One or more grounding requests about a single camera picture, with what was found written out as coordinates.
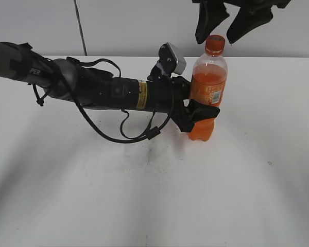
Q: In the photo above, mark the orange bottle cap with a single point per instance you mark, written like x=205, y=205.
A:
x=214, y=45

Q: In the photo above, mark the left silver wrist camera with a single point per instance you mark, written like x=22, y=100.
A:
x=170, y=61

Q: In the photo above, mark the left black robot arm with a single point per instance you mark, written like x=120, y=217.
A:
x=69, y=79

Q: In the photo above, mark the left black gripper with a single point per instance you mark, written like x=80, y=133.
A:
x=168, y=95

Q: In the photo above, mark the orange soda plastic bottle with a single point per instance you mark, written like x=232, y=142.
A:
x=207, y=87

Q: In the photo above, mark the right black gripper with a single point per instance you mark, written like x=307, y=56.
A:
x=251, y=15

